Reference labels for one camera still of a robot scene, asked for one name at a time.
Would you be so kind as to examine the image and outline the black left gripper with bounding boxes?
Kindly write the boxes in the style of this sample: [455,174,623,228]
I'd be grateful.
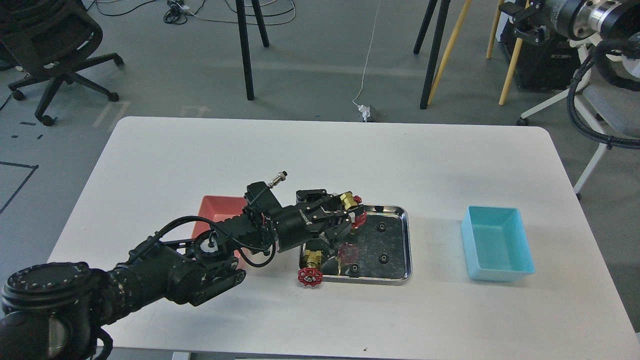
[272,189,367,253]

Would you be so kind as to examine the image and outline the brass valve red wheel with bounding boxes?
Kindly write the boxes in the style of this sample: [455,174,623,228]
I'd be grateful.
[339,191,368,229]

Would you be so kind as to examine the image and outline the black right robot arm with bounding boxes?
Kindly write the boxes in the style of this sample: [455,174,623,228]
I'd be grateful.
[498,0,639,150]

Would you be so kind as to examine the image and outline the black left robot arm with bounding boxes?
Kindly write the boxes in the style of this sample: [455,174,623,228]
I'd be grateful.
[1,171,366,360]

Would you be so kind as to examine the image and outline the black gear front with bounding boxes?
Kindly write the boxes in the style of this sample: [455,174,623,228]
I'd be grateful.
[349,263,359,276]

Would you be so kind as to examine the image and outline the brass valve front left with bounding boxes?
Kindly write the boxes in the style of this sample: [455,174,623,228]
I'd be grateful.
[297,249,323,287]

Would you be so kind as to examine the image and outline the pink plastic box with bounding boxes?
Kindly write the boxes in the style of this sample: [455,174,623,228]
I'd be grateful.
[192,195,248,264]

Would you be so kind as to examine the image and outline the blue plastic box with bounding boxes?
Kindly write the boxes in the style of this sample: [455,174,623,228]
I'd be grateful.
[461,205,537,282]

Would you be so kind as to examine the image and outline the metal tray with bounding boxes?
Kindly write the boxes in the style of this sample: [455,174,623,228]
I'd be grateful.
[298,204,412,285]

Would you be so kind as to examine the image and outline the white power adapter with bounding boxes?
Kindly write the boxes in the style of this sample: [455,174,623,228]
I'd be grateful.
[356,104,384,123]

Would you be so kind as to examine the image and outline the black tripod left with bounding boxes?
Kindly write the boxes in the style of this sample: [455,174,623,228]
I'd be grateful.
[235,0,271,101]

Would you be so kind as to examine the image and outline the black tripod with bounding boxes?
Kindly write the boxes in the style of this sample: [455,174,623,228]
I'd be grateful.
[413,0,451,110]
[235,0,271,101]

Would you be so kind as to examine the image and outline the black tripod right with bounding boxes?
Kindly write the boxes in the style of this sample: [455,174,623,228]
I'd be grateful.
[413,0,451,110]

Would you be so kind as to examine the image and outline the wooden easel legs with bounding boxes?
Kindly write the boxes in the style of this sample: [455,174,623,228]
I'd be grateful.
[428,0,526,106]

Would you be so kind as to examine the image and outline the grey white chair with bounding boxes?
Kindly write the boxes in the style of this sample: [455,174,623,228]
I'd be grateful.
[516,68,639,200]

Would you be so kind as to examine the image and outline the black office chair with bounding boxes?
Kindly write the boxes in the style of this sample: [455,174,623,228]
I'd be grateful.
[1,0,124,126]

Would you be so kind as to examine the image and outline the white cable on floor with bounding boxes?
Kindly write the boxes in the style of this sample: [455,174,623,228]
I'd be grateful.
[352,0,383,108]

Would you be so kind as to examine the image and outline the black cable bundle on floor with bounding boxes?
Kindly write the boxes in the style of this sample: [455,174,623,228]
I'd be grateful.
[163,0,206,25]

